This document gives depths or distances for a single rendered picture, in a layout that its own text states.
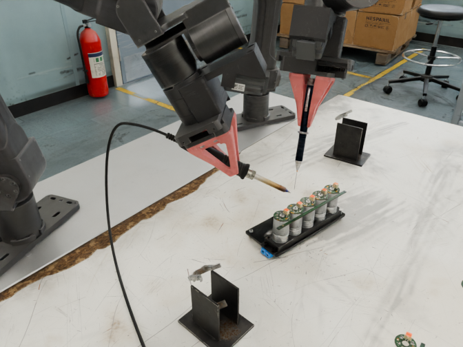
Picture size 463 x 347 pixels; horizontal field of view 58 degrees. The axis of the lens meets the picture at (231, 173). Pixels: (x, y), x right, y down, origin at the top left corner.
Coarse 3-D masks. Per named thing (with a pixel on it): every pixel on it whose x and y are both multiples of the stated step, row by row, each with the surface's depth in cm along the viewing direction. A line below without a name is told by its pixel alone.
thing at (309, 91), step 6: (306, 90) 60; (312, 90) 60; (306, 96) 60; (306, 102) 60; (306, 108) 60; (306, 114) 60; (306, 120) 61; (300, 126) 61; (306, 126) 61; (300, 132) 61; (306, 132) 61; (300, 138) 61; (300, 144) 61; (300, 150) 62; (300, 156) 62
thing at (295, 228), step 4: (296, 208) 63; (292, 216) 62; (296, 216) 62; (296, 220) 63; (300, 220) 63; (292, 224) 63; (296, 224) 63; (300, 224) 64; (292, 228) 64; (296, 228) 64; (300, 228) 64; (292, 232) 64; (296, 232) 64; (300, 232) 65
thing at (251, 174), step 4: (248, 172) 61; (252, 172) 61; (248, 176) 61; (252, 176) 61; (256, 176) 61; (260, 176) 61; (260, 180) 61; (264, 180) 61; (268, 180) 62; (268, 184) 62; (272, 184) 62; (276, 184) 62; (276, 188) 62; (280, 188) 62; (284, 188) 62
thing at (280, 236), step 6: (282, 216) 61; (276, 222) 61; (282, 222) 61; (282, 228) 61; (288, 228) 62; (276, 234) 62; (282, 234) 62; (288, 234) 63; (276, 240) 63; (282, 240) 62
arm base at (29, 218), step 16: (32, 192) 64; (16, 208) 61; (32, 208) 64; (48, 208) 72; (64, 208) 72; (0, 224) 62; (16, 224) 62; (32, 224) 64; (48, 224) 68; (0, 240) 64; (16, 240) 63; (32, 240) 65; (0, 256) 62; (16, 256) 62; (0, 272) 60
